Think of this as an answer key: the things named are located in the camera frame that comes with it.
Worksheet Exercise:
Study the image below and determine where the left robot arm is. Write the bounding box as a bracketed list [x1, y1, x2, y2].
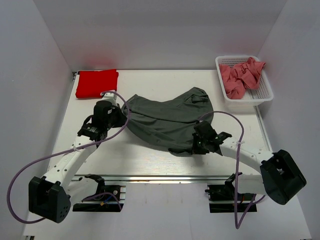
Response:
[28, 100, 127, 223]

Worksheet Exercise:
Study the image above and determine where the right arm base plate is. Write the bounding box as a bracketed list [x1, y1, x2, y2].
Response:
[205, 184, 254, 214]

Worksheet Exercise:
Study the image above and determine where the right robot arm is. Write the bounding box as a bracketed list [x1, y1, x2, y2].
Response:
[192, 132, 307, 205]

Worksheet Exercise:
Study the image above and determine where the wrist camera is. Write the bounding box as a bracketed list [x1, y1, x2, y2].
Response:
[100, 91, 117, 102]
[194, 121, 217, 139]

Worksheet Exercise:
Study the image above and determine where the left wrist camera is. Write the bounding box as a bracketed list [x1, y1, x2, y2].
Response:
[100, 91, 117, 102]

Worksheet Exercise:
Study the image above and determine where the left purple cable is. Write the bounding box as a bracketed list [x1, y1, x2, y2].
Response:
[6, 91, 130, 224]

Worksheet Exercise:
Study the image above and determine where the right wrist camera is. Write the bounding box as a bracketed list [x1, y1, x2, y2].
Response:
[194, 121, 217, 139]

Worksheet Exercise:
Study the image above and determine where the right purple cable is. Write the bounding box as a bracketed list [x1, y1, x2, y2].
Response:
[197, 110, 266, 230]

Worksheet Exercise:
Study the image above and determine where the dark grey t-shirt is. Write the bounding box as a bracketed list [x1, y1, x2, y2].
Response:
[121, 87, 214, 157]

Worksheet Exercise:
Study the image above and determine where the purple cable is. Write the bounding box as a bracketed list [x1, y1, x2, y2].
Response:
[6, 91, 130, 224]
[197, 110, 266, 230]

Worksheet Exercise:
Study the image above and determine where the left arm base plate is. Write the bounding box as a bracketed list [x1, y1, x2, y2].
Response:
[72, 185, 126, 213]

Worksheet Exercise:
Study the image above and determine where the aluminium table rail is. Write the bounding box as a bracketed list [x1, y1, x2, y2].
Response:
[69, 173, 238, 185]

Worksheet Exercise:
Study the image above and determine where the crumpled pink t-shirt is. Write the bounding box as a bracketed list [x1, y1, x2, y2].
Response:
[219, 57, 266, 100]

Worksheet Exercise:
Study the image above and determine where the folded red t-shirt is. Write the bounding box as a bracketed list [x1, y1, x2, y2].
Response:
[75, 69, 119, 99]

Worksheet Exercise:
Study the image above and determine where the white plastic basket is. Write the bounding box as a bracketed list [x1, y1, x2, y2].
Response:
[215, 55, 274, 107]

